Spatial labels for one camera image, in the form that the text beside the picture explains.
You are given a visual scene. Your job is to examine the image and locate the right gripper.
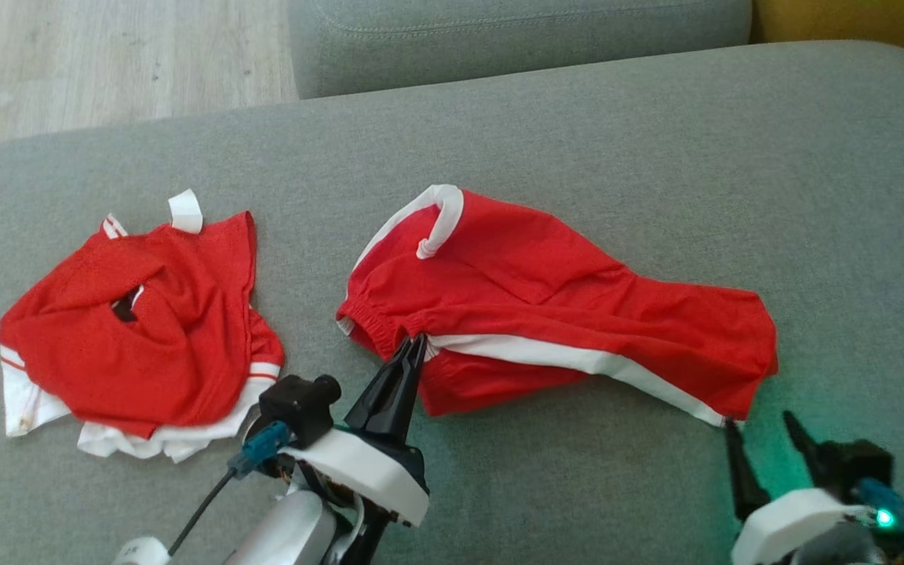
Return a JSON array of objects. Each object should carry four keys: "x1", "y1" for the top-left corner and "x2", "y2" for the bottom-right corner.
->
[{"x1": 723, "y1": 410, "x2": 878, "y2": 565}]

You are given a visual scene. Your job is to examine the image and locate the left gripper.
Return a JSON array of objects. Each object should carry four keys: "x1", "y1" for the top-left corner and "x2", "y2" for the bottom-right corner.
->
[{"x1": 279, "y1": 334, "x2": 430, "y2": 527}]

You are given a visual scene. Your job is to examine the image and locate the red shorts white stripe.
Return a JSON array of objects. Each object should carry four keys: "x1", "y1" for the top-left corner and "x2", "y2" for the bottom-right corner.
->
[{"x1": 336, "y1": 184, "x2": 779, "y2": 428}]

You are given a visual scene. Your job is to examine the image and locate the red basketball jersey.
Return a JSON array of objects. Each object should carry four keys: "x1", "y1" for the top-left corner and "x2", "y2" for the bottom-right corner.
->
[{"x1": 0, "y1": 188, "x2": 286, "y2": 464}]

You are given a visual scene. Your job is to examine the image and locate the grey sofa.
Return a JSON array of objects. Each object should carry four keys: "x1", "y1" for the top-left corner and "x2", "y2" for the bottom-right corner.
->
[{"x1": 0, "y1": 41, "x2": 904, "y2": 565}]

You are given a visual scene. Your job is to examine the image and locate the grey sofa back cushion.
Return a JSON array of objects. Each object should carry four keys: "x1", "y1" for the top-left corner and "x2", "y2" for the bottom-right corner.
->
[{"x1": 287, "y1": 0, "x2": 755, "y2": 100}]

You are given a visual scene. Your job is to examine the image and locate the yellow sofa backrest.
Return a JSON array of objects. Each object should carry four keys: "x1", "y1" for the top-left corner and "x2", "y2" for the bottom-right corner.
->
[{"x1": 750, "y1": 0, "x2": 904, "y2": 79}]

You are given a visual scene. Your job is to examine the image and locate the teal right cable connector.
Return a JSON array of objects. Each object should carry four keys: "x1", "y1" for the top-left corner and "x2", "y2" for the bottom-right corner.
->
[{"x1": 851, "y1": 477, "x2": 904, "y2": 528}]

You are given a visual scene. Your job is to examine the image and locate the teal cable connector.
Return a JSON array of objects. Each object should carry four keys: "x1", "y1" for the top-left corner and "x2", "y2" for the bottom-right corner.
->
[
  {"x1": 851, "y1": 477, "x2": 904, "y2": 528},
  {"x1": 228, "y1": 421, "x2": 293, "y2": 480}
]

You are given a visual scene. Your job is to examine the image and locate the teal left cable connector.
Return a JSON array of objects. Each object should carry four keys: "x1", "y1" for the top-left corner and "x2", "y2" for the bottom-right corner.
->
[{"x1": 228, "y1": 421, "x2": 293, "y2": 480}]

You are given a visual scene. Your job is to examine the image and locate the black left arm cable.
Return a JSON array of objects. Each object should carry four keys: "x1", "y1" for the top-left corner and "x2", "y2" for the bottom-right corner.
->
[{"x1": 168, "y1": 467, "x2": 238, "y2": 558}]

